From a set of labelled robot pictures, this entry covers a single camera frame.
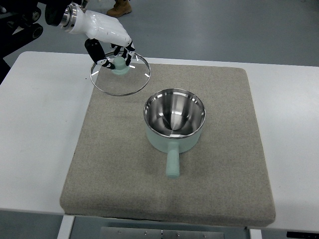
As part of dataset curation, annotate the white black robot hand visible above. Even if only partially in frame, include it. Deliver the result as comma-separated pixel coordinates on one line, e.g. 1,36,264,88
60,3,135,70

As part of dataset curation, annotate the glass lid with green knob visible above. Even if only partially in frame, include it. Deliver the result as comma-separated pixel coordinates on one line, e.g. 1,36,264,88
90,51,151,96

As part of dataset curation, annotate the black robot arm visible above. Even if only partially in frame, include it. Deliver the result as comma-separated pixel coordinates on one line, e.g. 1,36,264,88
0,0,71,81

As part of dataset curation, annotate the passer-by legs and shoes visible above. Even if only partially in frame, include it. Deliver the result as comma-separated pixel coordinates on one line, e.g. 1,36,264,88
106,0,132,18

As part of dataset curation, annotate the mint green saucepan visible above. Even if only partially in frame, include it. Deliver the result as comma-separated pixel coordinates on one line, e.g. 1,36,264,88
144,88,206,179

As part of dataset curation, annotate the beige felt mat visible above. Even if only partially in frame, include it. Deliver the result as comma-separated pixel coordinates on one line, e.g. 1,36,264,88
60,64,276,227

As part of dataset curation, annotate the black label plate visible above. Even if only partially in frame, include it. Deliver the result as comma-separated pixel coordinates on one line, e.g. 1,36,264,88
286,231,319,239

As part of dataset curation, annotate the grey metal base plate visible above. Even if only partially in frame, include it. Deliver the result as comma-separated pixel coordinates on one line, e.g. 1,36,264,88
99,227,225,239

